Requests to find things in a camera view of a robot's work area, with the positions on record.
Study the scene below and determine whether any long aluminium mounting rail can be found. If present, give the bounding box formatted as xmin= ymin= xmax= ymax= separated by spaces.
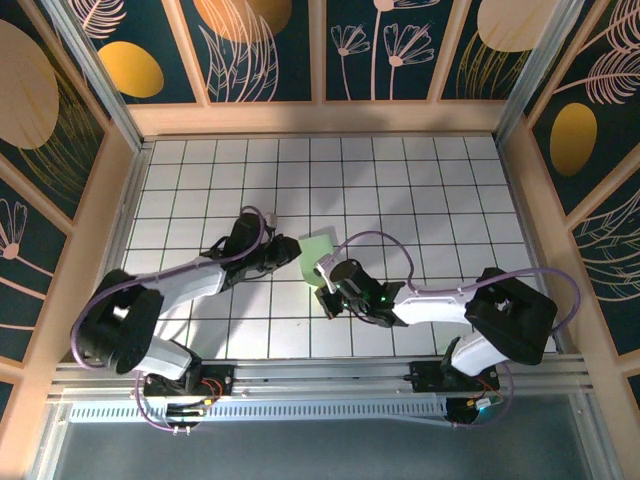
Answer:
xmin=47 ymin=353 xmax=597 ymax=402

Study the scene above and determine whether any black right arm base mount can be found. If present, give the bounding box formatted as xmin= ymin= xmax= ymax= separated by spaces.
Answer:
xmin=407 ymin=358 xmax=501 ymax=395

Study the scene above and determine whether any aluminium corner post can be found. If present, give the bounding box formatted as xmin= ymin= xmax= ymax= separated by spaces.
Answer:
xmin=493 ymin=0 xmax=594 ymax=146
xmin=42 ymin=0 xmax=149 ymax=154

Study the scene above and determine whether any light green paper sheet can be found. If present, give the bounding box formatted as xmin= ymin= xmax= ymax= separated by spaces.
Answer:
xmin=296 ymin=226 xmax=338 ymax=289

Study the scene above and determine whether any aluminium table side rail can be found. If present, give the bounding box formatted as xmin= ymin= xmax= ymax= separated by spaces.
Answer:
xmin=62 ymin=141 xmax=152 ymax=364
xmin=494 ymin=138 xmax=571 ymax=355

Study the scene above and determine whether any black round connector hub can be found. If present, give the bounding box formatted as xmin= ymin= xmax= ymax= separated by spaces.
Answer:
xmin=166 ymin=402 xmax=207 ymax=435
xmin=443 ymin=397 xmax=504 ymax=430

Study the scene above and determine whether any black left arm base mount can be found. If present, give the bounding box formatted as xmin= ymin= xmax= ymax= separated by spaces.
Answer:
xmin=141 ymin=363 xmax=236 ymax=400

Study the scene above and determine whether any white slotted cable duct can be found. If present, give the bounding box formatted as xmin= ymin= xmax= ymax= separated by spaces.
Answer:
xmin=67 ymin=397 xmax=451 ymax=425

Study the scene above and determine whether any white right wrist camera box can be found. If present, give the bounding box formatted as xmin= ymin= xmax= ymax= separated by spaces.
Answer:
xmin=313 ymin=258 xmax=337 ymax=297

